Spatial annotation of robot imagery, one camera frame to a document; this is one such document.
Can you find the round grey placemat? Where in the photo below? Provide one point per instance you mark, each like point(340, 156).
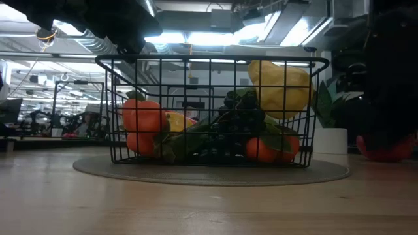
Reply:
point(212, 176)

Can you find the snake plant in white pot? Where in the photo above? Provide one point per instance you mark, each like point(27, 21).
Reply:
point(330, 140)

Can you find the black grape bunch with leaves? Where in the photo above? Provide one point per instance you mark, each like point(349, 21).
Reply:
point(238, 127)

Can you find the ceiling light panel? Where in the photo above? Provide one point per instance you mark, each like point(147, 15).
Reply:
point(202, 38)

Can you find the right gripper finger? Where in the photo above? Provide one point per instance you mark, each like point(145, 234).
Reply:
point(392, 120)

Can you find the orange tangerine bunch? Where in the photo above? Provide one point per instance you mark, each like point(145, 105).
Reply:
point(258, 150)
point(145, 119)

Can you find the person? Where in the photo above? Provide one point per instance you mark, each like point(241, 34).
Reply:
point(85, 125)

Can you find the yellow pear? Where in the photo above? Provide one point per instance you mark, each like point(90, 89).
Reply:
point(277, 88)

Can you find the black monitor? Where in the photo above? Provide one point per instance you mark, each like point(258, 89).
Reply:
point(9, 111)

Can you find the red apple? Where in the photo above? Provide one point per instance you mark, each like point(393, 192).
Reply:
point(388, 153)

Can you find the dark green cucumber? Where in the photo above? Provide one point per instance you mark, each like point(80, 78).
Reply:
point(183, 143)

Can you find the silver ventilation duct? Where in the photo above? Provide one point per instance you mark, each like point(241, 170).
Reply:
point(98, 45)

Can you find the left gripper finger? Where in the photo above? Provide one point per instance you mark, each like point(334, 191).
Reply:
point(130, 53)

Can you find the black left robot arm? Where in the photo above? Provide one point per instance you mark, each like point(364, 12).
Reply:
point(39, 11)

